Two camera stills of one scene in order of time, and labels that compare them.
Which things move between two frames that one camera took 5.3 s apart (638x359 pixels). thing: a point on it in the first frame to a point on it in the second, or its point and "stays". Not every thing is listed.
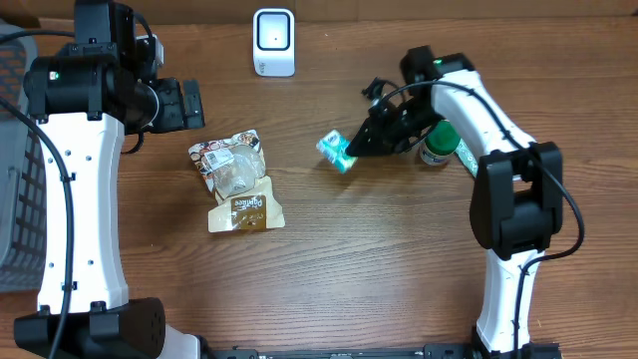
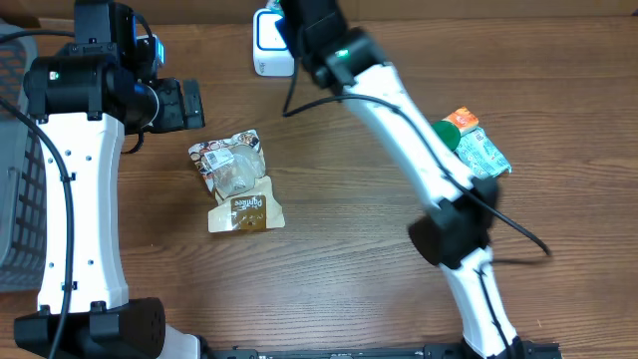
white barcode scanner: (274, 42) stays
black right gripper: (384, 143) to (298, 40)
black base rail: (428, 351) stays
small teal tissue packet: (332, 146) to (275, 6)
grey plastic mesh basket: (23, 197) stays
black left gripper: (180, 118) stays
